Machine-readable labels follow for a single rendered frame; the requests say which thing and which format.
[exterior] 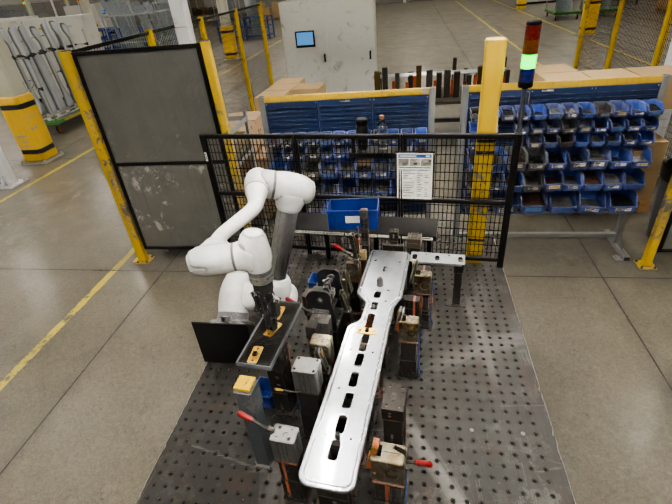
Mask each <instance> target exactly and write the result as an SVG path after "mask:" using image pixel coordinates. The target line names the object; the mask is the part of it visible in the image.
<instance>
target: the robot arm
mask: <svg viewBox="0 0 672 504"><path fill-rule="evenodd" d="M244 190H245V195H246V198H247V201H248V203H247V205H246V206H245V207H244V208H243V209H241V210H240V211H239V212H238V213H236V214H235V215H234V216H233V217H231V218H230V219H229V220H228V221H226V222H225V223H224V224H223V225H222V226H220V227H219V228H218V229H217V230H216V231H215V232H214V233H213V235H212V236H211V238H208V239H206V240H205V241H204V243H202V244H201V245H200V246H198V247H195V248H193V249H192V250H190V251H189V252H188V254H187V255H186V261H187V266H188V269H189V271H190V272H192V273H193V274H195V275H200V276H213V275H221V274H227V273H228V274H227V275H226V277H225V278H224V280H223V283H222V285H221V288H220V293H219V301H218V316H217V319H213V320H209V322H210V323H234V324H250V325H254V323H253V322H250V321H249V311H258V313H261V314H262V315H263V317H264V321H265V323H266V327H267V330H269V329H270V327H271V329H272V332H274V331H275V330H276V329H277V328H278V325H277V322H278V321H277V318H278V317H279V316H280V315H281V314H280V301H286V300H285V298H286V297H289V298H291V299H293V300H294V301H296V302H297V298H298V292H297V289H296V287H295V286H294V285H293V284H291V280H290V278H289V276H288V275H287V271H288V265H289V260H290V254H291V248H292V243H293V238H294V233H295V227H296V221H297V216H298V213H299V212H300V211H301V209H302V207H303V206H304V204H308V203H310V202H311V201H312V200H313V199H314V197H315V183H314V182H313V181H312V180H311V179H310V178H308V177H306V176H304V175H301V174H298V173H293V172H287V171H274V170H266V169H263V168H259V167H256V168H253V169H251V170H250V171H249V172H248V173H247V175H246V177H245V181H244ZM265 199H274V200H275V205H276V208H277V213H276V219H275V226H274V232H273V239H272V245H271V248H270V245H269V242H268V239H267V237H266V235H265V233H264V231H263V230H261V229H259V228H247V229H245V230H243V231H242V233H241V234H240V236H239V239H238V241H237V242H233V243H228V241H227V239H228V238H230V237H231V236H232V235H233V234H235V233H236V232H237V231H239V230H240V229H241V228H242V227H244V226H245V225H246V224H248V223H249V222H250V221H251V220H253V219H254V218H255V217H256V216H257V215H258V214H259V213H260V212H261V210H262V208H263V206H264V203H265ZM245 271H247V272H245ZM268 309H269V310H268Z"/></svg>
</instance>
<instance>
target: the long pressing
mask: <svg viewBox="0 0 672 504"><path fill-rule="evenodd" d="M375 260H377V261H375ZM409 260H410V254H409V253H407V252H402V251H386V250H372V251H371V252H370V254H369V257H368V260H367V263H366V266H365V269H364V272H363V275H362V278H361V281H360V284H359V286H358V289H357V295H358V297H359V298H361V299H362V300H363V301H364V302H365V307H364V310H363V313H362V317H361V319H360V320H359V321H358V322H356V323H354V324H352V325H350V326H348V327H347V329H346V332H345V335H344V338H343V341H342V344H341V347H340V350H339V353H338V356H337V359H336V362H335V365H334V367H333V370H332V373H331V376H330V379H329V382H328V385H327V388H326V391H325V394H324V397H323V400H322V403H321V406H320V409H319V412H318V415H317V418H316V421H315V424H314V427H313V430H312V433H311V436H310V439H309V442H308V445H307V448H306V451H305V454H304V457H303V460H302V463H301V466H300V469H299V472H298V476H299V480H300V482H301V483H302V484H303V485H304V486H307V487H311V488H316V489H320V490H325V491H330V492H334V493H339V494H347V493H350V492H351V491H352V490H353V489H354V488H355V486H356V483H357V478H358V473H359V469H360V464H361V460H362V455H363V450H364V446H365V441H366V437H367V432H368V427H369V423H370V418H371V414H372V409H373V404H374V400H375V395H376V391H377V386H378V381H379V377H380V372H381V368H382V363H383V358H384V354H385V349H386V345H387V340H388V335H389V331H390V326H391V322H392V317H393V313H394V308H395V306H396V305H397V304H398V303H399V301H400V300H401V299H402V296H403V291H404V286H405V281H406V276H407V271H408V266H409ZM399 262H400V263H399ZM384 266H386V268H385V271H383V268H384ZM378 277H382V279H383V286H382V287H378V286H377V278H378ZM387 290H389V291H387ZM375 292H381V295H380V297H379V298H375V297H374V294H375ZM385 301H386V302H385ZM372 303H378V306H377V309H376V310H372V309H370V308H371V305H372ZM369 314H374V315H375V317H374V321H373V325H372V328H375V329H377V333H376V335H370V334H367V335H369V340H368V343H367V347H366V351H359V347H360V343H361V340H362V336H363V335H364V334H361V333H357V331H358V327H365V326H366V322H367V319H368V315H369ZM350 349H352V350H350ZM372 352H374V353H372ZM358 354H363V355H364V358H363V362H362V366H361V367H356V366H354V364H355V361H356V357H357V355H358ZM352 373H359V377H358V381H357V384H356V386H355V387H351V386H349V382H350V378H351V375H352ZM338 387H340V389H338ZM347 393H352V394H353V395H354V396H353V399H352V403H351V407H350V408H349V409H345V408H343V407H342V406H343V403H344V399H345V396H346V394H347ZM340 416H346V417H347V422H346V425H345V429H344V432H343V433H340V434H341V438H340V440H337V439H334V438H335V432H336V427H337V424H338V420H339V417H340ZM324 434H326V435H324ZM351 438H352V440H350V439H351ZM333 441H339V442H340V443H341V444H340V448H339V452H338V455H337V459H336V460H335V461H333V460H329V459H328V455H329V451H330V448H331V444H332V442H333Z"/></svg>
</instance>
